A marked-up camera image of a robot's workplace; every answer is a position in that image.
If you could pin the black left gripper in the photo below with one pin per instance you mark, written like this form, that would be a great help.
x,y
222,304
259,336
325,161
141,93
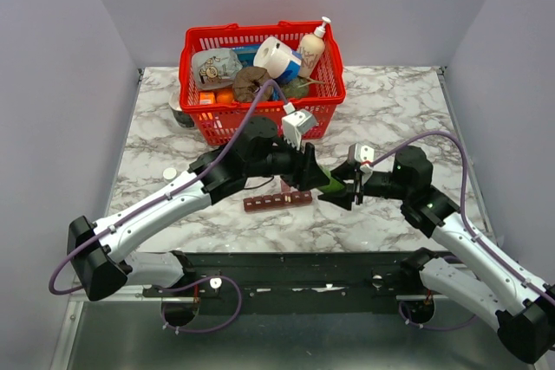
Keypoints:
x,y
305,173

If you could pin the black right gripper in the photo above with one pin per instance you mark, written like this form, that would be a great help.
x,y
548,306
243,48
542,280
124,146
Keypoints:
x,y
347,171

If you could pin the green pill bottle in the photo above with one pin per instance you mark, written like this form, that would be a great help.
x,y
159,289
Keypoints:
x,y
334,185

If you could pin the brown weekly pill organizer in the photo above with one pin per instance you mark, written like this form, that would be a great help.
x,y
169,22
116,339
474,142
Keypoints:
x,y
275,201

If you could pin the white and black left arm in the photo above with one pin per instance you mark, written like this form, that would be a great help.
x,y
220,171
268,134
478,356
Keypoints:
x,y
106,256

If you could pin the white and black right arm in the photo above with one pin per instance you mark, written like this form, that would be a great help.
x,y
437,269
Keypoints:
x,y
515,303

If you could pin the green round vegetable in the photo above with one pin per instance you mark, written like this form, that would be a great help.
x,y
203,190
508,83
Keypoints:
x,y
298,88

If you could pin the brown round paper package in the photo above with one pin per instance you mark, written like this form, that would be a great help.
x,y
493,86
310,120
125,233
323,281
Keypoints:
x,y
247,83

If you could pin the orange fruit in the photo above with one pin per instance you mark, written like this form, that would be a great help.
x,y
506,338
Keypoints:
x,y
224,96

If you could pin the white toilet paper roll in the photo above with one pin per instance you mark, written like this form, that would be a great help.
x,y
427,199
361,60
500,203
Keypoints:
x,y
280,61

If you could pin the white pump lotion bottle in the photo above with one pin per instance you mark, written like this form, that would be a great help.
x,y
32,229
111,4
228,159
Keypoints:
x,y
311,48

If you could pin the small orange box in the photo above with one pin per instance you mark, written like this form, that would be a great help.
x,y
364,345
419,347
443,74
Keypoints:
x,y
207,98

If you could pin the blue package in basket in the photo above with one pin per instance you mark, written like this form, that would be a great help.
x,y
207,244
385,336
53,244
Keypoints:
x,y
246,54

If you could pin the white dark cup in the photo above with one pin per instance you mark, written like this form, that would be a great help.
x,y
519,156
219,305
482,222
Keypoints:
x,y
183,119

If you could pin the small white-capped bottle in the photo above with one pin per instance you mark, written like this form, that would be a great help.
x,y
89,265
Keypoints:
x,y
169,174

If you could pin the grey cartoon snack bag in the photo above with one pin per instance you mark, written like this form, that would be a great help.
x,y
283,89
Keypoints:
x,y
215,68

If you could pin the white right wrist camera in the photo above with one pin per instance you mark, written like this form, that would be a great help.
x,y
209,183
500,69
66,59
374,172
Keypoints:
x,y
361,156

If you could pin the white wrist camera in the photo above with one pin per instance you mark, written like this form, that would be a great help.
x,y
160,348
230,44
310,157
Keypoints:
x,y
361,156
295,124

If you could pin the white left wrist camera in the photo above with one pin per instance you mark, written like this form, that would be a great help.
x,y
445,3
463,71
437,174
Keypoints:
x,y
295,124

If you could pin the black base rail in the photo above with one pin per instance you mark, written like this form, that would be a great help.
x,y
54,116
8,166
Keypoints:
x,y
297,283

